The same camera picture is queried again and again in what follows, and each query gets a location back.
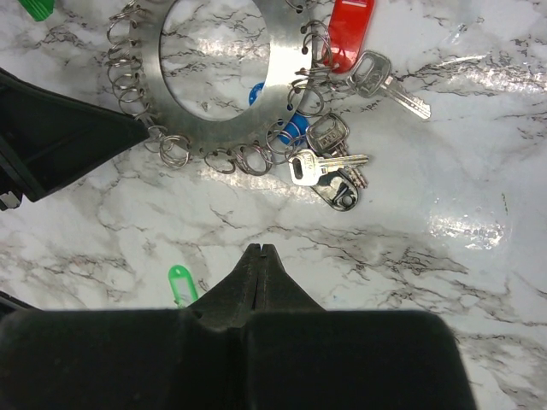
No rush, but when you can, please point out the silver key upper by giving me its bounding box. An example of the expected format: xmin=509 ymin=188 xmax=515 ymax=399
xmin=346 ymin=50 xmax=431 ymax=120

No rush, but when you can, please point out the blue key tag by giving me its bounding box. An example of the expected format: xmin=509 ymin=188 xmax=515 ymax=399
xmin=248 ymin=82 xmax=309 ymax=145

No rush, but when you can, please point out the silver key with square head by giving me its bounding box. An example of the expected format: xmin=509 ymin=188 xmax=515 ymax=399
xmin=288 ymin=149 xmax=369 ymax=186

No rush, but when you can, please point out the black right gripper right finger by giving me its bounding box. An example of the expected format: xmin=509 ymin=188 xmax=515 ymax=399
xmin=238 ymin=243 xmax=482 ymax=410

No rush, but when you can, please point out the green white snack pouch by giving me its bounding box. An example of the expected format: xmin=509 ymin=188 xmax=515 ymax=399
xmin=19 ymin=0 xmax=55 ymax=21

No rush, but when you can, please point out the green key tag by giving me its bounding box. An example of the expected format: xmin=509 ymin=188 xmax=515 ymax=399
xmin=168 ymin=265 xmax=198 ymax=308

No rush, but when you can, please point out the red key tag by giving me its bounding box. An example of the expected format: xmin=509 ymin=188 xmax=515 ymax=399
xmin=323 ymin=0 xmax=375 ymax=74

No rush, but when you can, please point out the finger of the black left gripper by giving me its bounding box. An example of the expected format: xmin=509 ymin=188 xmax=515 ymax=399
xmin=1 ymin=71 xmax=148 ymax=209

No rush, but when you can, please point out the black key tag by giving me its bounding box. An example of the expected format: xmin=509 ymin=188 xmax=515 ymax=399
xmin=311 ymin=171 xmax=359 ymax=212

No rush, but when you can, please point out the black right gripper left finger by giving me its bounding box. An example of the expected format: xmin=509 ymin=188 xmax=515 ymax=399
xmin=1 ymin=244 xmax=262 ymax=409

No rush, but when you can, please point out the metal disc keyring organizer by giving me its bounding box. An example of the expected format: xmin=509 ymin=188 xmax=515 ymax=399
xmin=106 ymin=1 xmax=328 ymax=176

